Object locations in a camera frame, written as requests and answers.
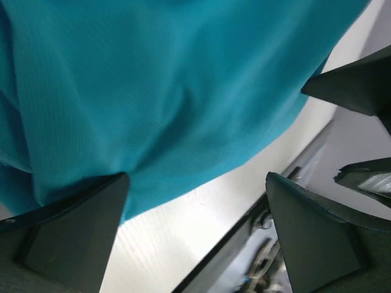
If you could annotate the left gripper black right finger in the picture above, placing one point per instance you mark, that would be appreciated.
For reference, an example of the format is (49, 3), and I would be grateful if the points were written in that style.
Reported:
(327, 246)

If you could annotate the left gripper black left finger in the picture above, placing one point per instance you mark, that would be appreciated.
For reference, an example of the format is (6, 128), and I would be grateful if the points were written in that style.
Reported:
(64, 246)

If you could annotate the teal t shirt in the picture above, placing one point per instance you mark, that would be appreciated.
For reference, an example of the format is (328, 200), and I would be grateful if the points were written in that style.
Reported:
(173, 93)

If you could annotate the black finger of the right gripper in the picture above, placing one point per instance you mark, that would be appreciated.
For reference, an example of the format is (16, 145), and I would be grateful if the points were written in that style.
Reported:
(371, 178)
(362, 86)

